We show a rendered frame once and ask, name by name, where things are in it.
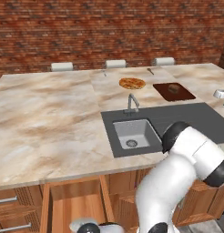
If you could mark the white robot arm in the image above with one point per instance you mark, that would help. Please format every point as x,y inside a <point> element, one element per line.
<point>168,188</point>

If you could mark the round pizza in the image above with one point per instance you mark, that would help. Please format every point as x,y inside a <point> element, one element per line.
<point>132,83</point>

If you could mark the dark brown cutting board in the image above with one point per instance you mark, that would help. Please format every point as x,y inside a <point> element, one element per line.
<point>180,95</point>

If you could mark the open wooden drawer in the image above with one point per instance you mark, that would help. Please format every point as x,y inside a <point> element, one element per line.
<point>77,203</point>

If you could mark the wooden drawer front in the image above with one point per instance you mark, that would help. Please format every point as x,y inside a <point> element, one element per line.
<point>36,220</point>
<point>25,206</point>

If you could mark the grey metal tap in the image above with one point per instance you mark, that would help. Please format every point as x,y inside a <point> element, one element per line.
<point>129,106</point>

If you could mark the small metal utensil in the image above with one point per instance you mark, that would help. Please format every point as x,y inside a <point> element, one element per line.
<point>104,73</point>

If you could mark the white stool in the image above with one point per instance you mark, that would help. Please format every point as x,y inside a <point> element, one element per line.
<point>115,63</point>
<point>164,61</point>
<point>62,66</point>

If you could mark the metal spoon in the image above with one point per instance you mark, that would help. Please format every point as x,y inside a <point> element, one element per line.
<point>150,71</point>

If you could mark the brown food block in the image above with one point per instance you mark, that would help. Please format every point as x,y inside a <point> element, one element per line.
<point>174,88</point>

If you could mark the dark grey sink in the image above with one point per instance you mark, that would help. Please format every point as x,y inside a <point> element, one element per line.
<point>183,116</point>

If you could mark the wooden cupboard door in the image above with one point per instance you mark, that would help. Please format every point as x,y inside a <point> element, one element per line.
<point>201,200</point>
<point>124,197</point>

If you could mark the white bowl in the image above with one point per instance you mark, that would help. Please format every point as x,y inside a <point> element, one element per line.
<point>220,94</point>

